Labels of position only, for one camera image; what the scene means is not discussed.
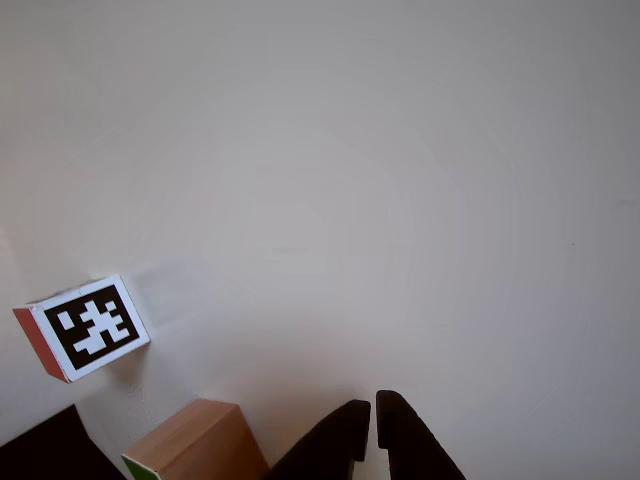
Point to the wooden cube green face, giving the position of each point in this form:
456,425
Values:
200,445

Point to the red blue marker cube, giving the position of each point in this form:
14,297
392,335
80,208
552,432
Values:
90,325

